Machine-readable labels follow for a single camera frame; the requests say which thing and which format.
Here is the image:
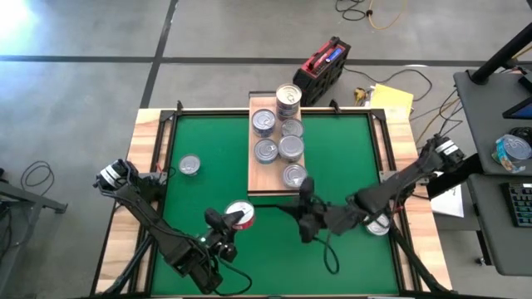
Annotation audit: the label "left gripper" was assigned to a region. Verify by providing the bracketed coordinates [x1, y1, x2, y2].
[199, 208, 247, 263]

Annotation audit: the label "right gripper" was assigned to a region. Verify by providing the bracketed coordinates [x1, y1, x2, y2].
[286, 177, 334, 244]

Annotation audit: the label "red white-label can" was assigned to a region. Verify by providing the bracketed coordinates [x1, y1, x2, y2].
[224, 199, 256, 232]
[282, 164, 309, 189]

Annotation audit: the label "white green-label can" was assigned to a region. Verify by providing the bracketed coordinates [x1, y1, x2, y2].
[278, 135, 305, 158]

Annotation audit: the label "teal can silver lid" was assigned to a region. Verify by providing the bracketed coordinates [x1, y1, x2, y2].
[254, 139, 279, 164]
[280, 118, 305, 138]

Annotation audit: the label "blue fish-print can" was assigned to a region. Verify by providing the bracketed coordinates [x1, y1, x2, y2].
[251, 108, 277, 134]

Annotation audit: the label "green table mat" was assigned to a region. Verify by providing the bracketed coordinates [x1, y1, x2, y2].
[150, 114, 401, 296]

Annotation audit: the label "red black power station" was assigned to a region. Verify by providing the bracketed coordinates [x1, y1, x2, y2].
[292, 36, 352, 107]

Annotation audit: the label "yellow paper pad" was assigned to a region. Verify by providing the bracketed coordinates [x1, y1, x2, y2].
[368, 82, 416, 114]

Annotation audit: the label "white paper sheet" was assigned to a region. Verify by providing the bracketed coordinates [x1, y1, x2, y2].
[430, 184, 466, 219]

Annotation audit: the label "black desk beam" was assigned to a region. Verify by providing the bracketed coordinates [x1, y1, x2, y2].
[426, 153, 485, 200]

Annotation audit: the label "grey desk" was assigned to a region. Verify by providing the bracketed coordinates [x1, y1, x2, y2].
[467, 173, 532, 277]
[452, 69, 532, 175]

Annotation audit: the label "grey metal stand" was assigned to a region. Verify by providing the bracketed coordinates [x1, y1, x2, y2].
[0, 168, 69, 299]

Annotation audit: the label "black keyboard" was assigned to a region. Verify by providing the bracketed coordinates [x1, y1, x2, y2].
[500, 182, 532, 228]

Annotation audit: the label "black headphones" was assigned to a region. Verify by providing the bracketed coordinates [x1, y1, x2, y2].
[510, 126, 532, 142]

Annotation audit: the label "black tablet screen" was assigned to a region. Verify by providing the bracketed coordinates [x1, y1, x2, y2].
[501, 95, 532, 121]

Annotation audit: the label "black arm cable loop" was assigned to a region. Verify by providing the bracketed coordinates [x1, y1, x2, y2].
[313, 232, 340, 276]
[214, 256, 254, 297]

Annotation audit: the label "wooden shelf black metal frame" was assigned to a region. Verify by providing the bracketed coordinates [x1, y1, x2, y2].
[248, 90, 309, 208]

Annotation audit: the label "black metal table frame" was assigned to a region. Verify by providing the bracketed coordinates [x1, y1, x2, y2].
[89, 99, 458, 299]

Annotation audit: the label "black cable bundle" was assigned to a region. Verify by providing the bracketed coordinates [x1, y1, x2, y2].
[411, 89, 466, 145]

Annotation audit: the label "black power cable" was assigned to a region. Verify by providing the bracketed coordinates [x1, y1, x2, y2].
[343, 66, 434, 103]

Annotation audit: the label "coiled black cable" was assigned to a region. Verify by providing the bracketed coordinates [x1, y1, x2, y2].
[19, 160, 56, 193]

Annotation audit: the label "black floor cable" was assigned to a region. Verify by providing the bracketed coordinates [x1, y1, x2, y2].
[334, 0, 371, 22]

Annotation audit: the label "yellow cable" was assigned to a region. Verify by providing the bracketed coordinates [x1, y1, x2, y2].
[367, 0, 411, 32]

